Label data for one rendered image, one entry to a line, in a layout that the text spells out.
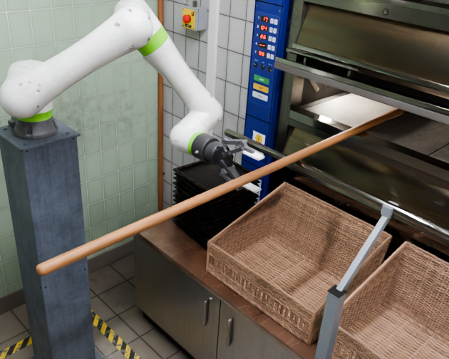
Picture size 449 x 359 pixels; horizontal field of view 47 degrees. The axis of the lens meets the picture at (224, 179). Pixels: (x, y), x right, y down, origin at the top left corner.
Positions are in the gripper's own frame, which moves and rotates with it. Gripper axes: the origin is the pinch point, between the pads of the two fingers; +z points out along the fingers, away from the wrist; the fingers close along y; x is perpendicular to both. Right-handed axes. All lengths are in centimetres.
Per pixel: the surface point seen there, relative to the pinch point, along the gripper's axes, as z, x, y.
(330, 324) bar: 38, 3, 36
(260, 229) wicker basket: -28, -41, 54
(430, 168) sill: 33, -57, 3
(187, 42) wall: -101, -59, -12
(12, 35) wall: -124, 20, -21
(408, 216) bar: 43.5, -20.1, 2.9
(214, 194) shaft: 1.5, 19.5, 0.1
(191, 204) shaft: 1.5, 28.7, 0.0
